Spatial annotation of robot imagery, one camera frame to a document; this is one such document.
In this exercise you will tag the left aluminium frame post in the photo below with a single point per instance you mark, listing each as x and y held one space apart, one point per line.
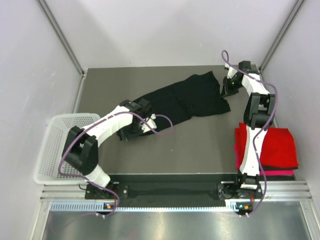
60 35

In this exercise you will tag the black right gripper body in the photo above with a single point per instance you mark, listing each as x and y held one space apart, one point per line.
230 86

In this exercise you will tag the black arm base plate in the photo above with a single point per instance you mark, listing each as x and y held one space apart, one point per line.
178 190

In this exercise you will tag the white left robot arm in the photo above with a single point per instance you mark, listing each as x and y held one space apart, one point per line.
81 149

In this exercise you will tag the aluminium front rail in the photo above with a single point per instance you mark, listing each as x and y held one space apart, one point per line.
276 191

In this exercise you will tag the white plastic basket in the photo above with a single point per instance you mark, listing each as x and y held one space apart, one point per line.
46 170

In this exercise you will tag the black t shirt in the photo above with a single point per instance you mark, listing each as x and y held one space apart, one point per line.
196 96

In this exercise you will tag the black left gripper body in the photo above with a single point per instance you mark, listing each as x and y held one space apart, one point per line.
134 130

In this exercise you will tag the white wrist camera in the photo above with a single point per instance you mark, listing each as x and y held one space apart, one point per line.
150 125
231 71

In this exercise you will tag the right aluminium frame post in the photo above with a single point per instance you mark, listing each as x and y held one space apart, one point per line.
293 13

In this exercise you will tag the folded pink t shirt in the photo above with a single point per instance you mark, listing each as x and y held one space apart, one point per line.
289 172

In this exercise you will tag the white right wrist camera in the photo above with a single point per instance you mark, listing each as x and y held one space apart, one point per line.
231 71

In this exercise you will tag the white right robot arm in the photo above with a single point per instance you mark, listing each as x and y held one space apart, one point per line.
258 117

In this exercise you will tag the aluminium frame post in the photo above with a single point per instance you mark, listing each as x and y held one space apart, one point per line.
293 13
60 35

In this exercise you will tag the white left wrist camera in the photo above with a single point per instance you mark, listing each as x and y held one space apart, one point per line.
150 125

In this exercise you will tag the folded red t shirt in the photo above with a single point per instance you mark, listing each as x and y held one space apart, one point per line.
278 149

